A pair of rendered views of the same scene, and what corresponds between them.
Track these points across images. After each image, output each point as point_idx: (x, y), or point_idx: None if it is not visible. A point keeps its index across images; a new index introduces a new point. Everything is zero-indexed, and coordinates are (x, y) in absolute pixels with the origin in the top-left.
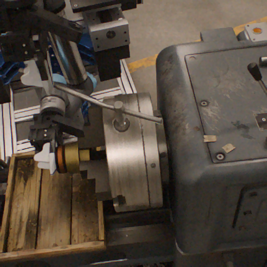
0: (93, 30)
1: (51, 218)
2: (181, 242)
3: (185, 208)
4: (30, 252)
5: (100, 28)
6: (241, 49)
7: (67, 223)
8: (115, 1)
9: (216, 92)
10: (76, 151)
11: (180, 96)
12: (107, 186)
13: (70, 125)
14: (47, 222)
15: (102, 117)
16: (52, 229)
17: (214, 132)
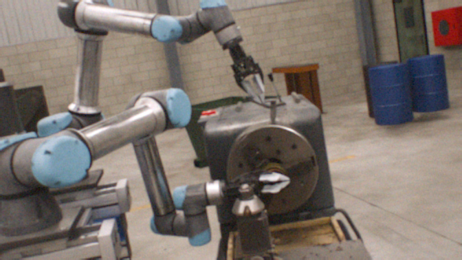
0: (124, 186)
1: (308, 243)
2: (331, 192)
3: (324, 141)
4: (344, 238)
5: (124, 184)
6: (223, 115)
7: (313, 236)
8: (101, 173)
9: (257, 112)
10: (275, 163)
11: (256, 116)
12: (306, 158)
13: (243, 176)
14: (311, 244)
15: (265, 126)
16: (319, 241)
17: (288, 108)
